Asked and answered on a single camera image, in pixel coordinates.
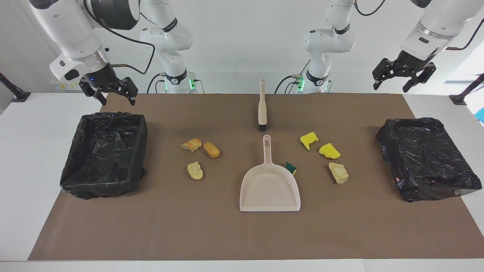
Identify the green yellow sponge piece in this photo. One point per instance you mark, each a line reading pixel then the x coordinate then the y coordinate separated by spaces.
pixel 291 167

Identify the orange striped croissant piece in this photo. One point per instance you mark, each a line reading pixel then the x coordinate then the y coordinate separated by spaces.
pixel 192 145

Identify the open bin with black bag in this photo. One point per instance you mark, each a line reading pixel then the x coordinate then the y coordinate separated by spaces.
pixel 102 151

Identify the large white cardboard box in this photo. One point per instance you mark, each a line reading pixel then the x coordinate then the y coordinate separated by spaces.
pixel 72 87

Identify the brown paper table mat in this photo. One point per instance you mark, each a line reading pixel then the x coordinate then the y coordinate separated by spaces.
pixel 227 234

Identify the pale yellow bread chunk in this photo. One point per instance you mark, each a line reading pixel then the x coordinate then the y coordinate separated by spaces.
pixel 195 171

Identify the beige crumbly sponge piece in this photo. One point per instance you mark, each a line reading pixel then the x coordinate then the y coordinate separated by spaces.
pixel 338 173

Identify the beige hand brush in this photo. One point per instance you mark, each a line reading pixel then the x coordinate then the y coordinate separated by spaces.
pixel 262 109

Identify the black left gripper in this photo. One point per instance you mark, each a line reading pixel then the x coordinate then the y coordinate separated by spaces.
pixel 410 62

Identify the blue object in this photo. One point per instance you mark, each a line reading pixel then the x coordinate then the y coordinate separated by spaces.
pixel 481 115

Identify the black stand foot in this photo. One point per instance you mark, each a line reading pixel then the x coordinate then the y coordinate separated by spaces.
pixel 19 96
pixel 459 99

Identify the beige plastic dustpan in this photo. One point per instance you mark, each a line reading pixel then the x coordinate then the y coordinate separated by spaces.
pixel 270 189

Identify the bin wrapped in black bag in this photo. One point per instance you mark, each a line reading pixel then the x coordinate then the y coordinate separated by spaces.
pixel 427 158

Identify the small white labelled box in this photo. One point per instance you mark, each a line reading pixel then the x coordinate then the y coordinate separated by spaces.
pixel 56 87

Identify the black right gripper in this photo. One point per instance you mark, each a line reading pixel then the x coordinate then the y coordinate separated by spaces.
pixel 104 77

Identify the brown oval bread piece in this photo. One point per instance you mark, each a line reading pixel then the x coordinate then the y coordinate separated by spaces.
pixel 211 150

